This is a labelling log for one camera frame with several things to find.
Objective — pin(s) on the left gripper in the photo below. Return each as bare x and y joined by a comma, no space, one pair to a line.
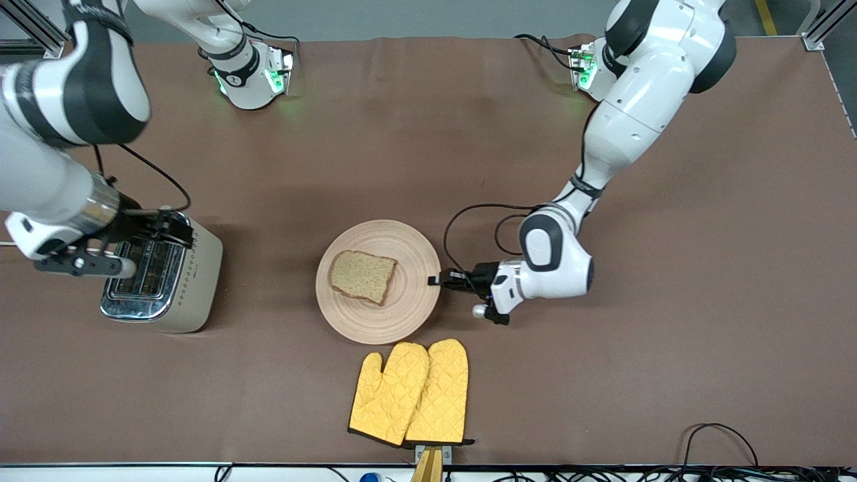
481,276

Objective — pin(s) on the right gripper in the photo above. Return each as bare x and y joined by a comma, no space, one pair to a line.
139,225

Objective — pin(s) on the round light wooden plate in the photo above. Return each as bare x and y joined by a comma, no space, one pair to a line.
402,314

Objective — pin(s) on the slice of brown bread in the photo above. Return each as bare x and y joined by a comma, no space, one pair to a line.
361,276

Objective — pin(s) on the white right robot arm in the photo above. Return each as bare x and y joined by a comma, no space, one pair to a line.
40,167

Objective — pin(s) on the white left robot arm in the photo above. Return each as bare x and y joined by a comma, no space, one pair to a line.
643,100

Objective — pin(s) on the beige chrome two-slot toaster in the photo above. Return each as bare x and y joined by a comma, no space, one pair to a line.
197,288

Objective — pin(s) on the yellow quilted oven mitt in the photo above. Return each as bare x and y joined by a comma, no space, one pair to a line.
445,395
388,395

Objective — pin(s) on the grey metal bracket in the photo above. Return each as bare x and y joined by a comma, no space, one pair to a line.
447,454

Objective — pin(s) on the aluminium frame post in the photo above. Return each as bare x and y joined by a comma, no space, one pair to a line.
47,47
813,41

